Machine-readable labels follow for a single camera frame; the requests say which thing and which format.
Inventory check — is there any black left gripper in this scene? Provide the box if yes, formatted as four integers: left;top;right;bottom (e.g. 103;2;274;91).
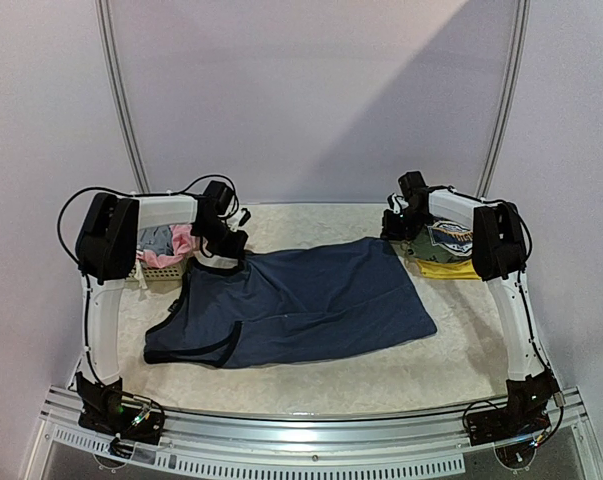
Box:
194;218;248;258

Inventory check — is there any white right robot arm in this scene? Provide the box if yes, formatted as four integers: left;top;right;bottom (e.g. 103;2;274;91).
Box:
387;186;552;382

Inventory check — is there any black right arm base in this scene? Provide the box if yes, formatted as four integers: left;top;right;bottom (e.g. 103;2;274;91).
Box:
462;372;561;446

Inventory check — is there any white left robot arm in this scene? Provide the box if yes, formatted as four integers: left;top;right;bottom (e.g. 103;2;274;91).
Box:
75;192;248;386

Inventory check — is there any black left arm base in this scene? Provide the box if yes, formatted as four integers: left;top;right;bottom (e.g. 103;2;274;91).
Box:
75;372;166;446

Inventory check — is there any beige perforated laundry basket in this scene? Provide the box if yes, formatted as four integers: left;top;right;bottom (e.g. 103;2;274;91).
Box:
126;262;186;282

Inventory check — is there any pink garment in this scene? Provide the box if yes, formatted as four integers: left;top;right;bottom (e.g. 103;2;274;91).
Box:
136;224;200;268

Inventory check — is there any green printed folded t-shirt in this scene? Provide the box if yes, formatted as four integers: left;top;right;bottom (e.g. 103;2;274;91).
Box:
401;218;473;264

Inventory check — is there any yellow folded t-shirt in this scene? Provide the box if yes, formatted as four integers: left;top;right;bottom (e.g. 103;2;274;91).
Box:
416;259;481;280

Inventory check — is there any grey garment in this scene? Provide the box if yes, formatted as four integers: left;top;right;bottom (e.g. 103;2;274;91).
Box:
137;226;174;256

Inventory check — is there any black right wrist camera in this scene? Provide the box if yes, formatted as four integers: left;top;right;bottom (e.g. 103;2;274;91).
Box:
387;171;428;212

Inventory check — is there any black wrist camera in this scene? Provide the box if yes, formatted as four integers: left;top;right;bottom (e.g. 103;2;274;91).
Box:
203;180;252;229
387;171;428;212

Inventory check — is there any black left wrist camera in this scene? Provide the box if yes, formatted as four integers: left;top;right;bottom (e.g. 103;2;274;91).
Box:
203;180;252;229

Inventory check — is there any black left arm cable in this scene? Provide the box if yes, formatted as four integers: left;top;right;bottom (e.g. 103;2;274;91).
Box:
56;173;242;366

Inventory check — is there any aluminium front rail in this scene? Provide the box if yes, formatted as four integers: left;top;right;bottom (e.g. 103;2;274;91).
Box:
24;387;603;479

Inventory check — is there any right aluminium frame post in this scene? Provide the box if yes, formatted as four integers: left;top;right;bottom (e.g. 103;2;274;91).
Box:
476;0;530;197

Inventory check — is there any aluminium frame post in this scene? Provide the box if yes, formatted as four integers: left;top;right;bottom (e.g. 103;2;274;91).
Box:
476;0;530;197
95;0;151;193

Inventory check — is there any left aluminium frame post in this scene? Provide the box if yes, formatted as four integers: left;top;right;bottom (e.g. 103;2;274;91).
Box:
95;0;151;193

